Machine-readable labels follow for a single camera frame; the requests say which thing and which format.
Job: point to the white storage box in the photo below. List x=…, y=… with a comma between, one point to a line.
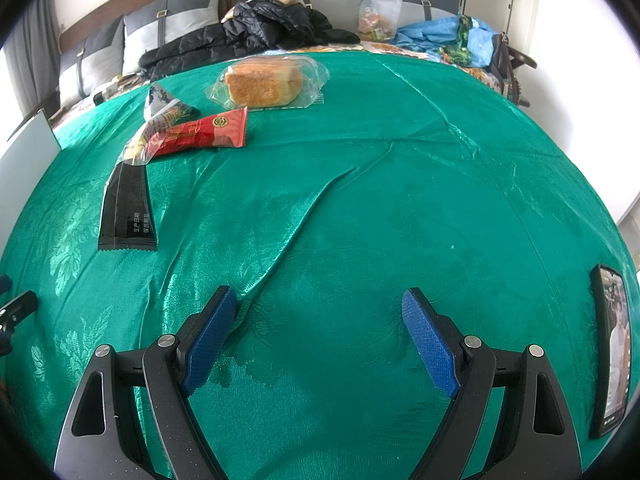
x=30, y=147

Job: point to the blue cloth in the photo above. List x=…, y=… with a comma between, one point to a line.
x=425, y=35

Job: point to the long black clear snack packet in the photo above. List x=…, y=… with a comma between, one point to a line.
x=127, y=210

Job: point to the brown handbag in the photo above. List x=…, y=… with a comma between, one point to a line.
x=510, y=57

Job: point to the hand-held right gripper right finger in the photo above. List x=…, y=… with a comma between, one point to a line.
x=430, y=345

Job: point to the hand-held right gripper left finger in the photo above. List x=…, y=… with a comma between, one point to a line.
x=212, y=340

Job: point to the green blanket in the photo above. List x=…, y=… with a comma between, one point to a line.
x=350, y=200

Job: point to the black puffer jacket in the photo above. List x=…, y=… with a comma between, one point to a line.
x=270, y=25

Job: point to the clear plastic bag of snacks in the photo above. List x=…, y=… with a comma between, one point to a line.
x=379, y=15

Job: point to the triangular white snack packet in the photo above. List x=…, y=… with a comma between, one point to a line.
x=157, y=97

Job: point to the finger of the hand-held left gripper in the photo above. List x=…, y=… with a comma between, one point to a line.
x=20, y=307
x=4, y=284

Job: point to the bread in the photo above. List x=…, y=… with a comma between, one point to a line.
x=265, y=85

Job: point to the grey curtain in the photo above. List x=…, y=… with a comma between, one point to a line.
x=35, y=50

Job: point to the green patterned cloth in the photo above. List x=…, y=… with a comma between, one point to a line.
x=457, y=45

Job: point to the black smartphone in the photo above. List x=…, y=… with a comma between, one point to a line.
x=612, y=360

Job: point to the red snack packet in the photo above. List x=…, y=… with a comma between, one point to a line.
x=210, y=130

